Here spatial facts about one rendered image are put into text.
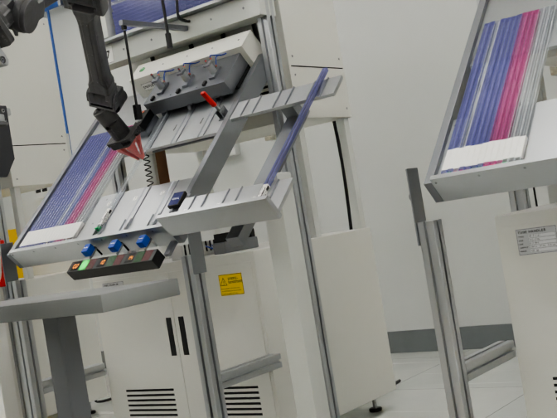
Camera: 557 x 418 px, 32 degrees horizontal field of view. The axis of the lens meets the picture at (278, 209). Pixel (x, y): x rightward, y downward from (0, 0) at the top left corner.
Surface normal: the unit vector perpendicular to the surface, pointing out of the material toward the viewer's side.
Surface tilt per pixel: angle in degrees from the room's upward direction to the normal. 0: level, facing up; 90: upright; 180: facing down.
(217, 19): 90
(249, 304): 90
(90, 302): 90
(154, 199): 43
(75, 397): 90
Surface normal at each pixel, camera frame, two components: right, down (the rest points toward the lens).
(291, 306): -0.59, 0.09
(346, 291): 0.79, -0.14
